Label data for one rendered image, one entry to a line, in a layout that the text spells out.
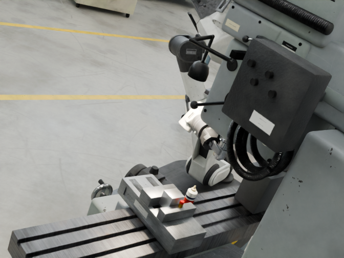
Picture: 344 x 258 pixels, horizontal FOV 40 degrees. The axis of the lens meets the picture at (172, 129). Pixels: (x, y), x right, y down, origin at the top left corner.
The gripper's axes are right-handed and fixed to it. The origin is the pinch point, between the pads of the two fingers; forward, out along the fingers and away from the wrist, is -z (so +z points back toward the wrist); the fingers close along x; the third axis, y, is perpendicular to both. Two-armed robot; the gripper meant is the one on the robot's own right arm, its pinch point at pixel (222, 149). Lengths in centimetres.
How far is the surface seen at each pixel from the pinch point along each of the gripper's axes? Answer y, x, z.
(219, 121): -13.1, -9.3, -3.8
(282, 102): -41, -27, -43
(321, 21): -57, -10, -26
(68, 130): 126, 25, 213
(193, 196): 24.4, -0.8, 2.9
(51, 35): 130, 60, 444
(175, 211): 20.4, -16.7, -10.2
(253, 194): 23.8, 30.1, 4.0
